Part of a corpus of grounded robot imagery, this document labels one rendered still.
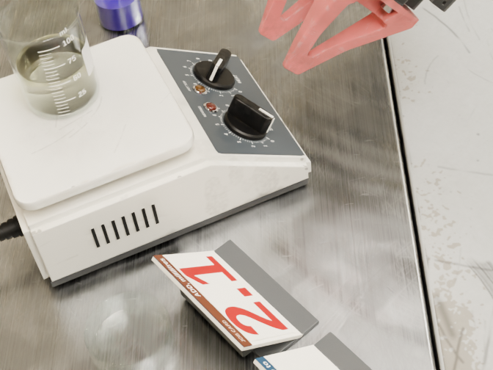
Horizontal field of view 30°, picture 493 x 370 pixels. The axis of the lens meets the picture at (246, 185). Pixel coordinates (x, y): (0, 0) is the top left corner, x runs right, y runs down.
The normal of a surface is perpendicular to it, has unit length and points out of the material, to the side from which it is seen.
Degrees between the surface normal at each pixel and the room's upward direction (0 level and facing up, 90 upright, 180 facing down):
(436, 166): 0
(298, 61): 97
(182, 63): 30
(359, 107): 0
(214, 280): 40
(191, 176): 90
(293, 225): 0
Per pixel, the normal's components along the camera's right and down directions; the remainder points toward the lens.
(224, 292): 0.43, -0.83
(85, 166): -0.08, -0.64
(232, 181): 0.41, 0.68
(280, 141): 0.38, -0.73
